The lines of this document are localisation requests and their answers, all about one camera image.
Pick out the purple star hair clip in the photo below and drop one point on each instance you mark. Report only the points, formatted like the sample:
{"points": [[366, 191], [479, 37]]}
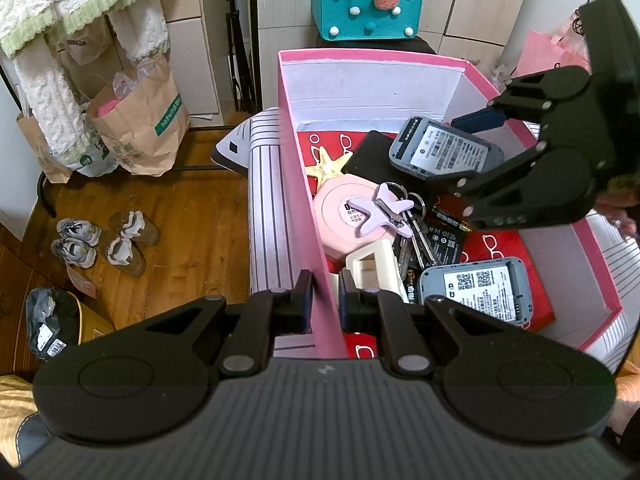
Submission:
{"points": [[372, 215]]}

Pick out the white fluffy green-trimmed garment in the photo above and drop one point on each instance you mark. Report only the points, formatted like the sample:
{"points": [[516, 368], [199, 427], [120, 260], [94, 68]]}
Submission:
{"points": [[45, 35]]}

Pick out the pink paper bag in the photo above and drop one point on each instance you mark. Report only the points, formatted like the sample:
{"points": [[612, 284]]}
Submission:
{"points": [[540, 55]]}

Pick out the brown fur-lined shoe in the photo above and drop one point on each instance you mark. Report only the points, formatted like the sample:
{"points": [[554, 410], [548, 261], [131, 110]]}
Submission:
{"points": [[125, 257], [135, 225]]}

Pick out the black plastic bag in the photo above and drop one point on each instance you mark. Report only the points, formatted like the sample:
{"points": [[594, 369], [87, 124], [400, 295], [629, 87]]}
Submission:
{"points": [[50, 325]]}

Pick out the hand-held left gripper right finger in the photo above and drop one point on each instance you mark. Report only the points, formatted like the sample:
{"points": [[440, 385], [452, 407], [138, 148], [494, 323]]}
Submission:
{"points": [[346, 305]]}

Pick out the grey pocket router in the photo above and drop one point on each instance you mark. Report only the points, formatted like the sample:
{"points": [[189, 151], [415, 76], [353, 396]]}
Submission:
{"points": [[440, 147], [475, 290]]}

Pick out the black flat battery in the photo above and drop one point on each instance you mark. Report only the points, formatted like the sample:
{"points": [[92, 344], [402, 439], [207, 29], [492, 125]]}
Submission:
{"points": [[446, 246]]}

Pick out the black tripod stand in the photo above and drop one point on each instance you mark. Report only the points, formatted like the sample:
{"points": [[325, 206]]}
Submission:
{"points": [[242, 60]]}

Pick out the person's right hand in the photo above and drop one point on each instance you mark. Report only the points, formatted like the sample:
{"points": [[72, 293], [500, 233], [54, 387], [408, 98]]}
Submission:
{"points": [[622, 215]]}

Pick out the cream plastic rectangular holder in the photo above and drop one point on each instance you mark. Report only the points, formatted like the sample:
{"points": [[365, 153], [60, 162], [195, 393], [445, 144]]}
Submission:
{"points": [[380, 256]]}

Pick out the plain brown paper bag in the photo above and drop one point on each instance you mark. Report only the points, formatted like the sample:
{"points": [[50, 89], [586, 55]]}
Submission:
{"points": [[42, 155]]}

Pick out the pink cardboard box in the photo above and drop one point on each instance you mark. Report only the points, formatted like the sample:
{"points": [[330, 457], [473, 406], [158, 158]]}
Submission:
{"points": [[300, 185]]}

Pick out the teal felt handbag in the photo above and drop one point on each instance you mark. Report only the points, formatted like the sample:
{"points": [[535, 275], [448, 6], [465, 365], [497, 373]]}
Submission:
{"points": [[350, 10]]}

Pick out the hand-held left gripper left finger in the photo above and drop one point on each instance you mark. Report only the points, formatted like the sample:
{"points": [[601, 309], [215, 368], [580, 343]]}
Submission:
{"points": [[303, 302]]}

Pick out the brown paper bag green label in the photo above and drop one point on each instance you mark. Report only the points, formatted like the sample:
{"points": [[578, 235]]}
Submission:
{"points": [[150, 125]]}

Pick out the white plastic bag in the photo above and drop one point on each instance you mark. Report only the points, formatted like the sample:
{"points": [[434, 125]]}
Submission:
{"points": [[95, 155]]}

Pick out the pink round case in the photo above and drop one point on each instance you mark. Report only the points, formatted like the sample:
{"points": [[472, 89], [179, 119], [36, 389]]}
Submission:
{"points": [[335, 215]]}

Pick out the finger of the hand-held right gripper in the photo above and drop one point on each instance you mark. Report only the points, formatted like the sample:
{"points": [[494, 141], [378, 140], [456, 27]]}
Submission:
{"points": [[480, 119], [492, 185]]}

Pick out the black wallet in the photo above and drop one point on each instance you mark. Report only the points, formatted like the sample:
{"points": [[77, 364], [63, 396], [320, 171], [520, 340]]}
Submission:
{"points": [[370, 155]]}

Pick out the grey white sneaker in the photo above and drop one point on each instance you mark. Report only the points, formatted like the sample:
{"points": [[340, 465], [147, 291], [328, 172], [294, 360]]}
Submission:
{"points": [[75, 252], [80, 231]]}

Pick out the yellow starfish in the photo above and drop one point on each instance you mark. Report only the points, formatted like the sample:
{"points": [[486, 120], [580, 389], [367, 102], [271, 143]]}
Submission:
{"points": [[327, 167]]}

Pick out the black cylindrical battery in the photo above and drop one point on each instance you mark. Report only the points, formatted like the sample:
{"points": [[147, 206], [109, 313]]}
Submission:
{"points": [[450, 219]]}

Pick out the beige wardrobe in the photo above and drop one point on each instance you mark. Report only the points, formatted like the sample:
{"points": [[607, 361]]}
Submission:
{"points": [[475, 0]]}

